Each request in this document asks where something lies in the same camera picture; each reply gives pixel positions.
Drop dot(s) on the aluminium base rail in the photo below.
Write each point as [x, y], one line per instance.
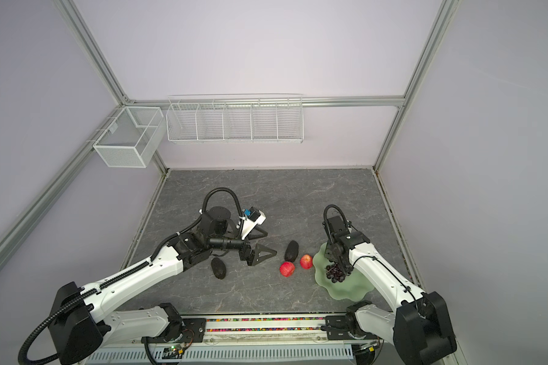
[265, 329]

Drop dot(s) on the white mesh box basket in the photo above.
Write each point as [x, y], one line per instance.
[132, 137]

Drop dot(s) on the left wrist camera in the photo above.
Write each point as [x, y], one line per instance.
[252, 217]

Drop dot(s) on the white wire rack shelf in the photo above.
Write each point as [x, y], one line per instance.
[198, 118]

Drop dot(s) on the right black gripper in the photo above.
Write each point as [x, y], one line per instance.
[329, 251]

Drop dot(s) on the dark purple grape bunch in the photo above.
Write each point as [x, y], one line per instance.
[336, 273]

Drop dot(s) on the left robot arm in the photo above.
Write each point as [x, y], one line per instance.
[84, 319]

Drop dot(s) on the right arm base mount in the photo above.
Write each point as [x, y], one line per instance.
[344, 327]

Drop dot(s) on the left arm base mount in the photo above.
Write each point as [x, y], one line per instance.
[190, 331]

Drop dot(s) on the green wavy fruit bowl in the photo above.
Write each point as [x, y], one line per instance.
[353, 287]

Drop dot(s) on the red apple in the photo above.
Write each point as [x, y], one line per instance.
[306, 262]
[287, 269]

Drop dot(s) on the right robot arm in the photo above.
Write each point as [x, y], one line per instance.
[418, 324]

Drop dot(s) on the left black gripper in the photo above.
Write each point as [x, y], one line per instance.
[246, 255]

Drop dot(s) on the white vented cable duct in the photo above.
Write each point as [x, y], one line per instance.
[198, 354]

